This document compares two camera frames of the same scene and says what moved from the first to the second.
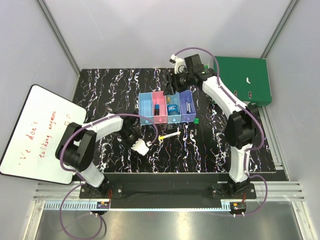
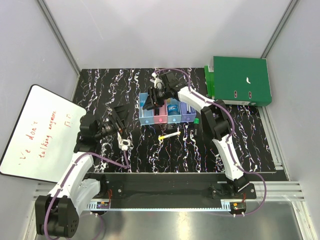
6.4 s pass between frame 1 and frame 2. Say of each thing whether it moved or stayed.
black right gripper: moved
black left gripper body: moved
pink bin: stayed
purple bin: stayed
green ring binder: stayed
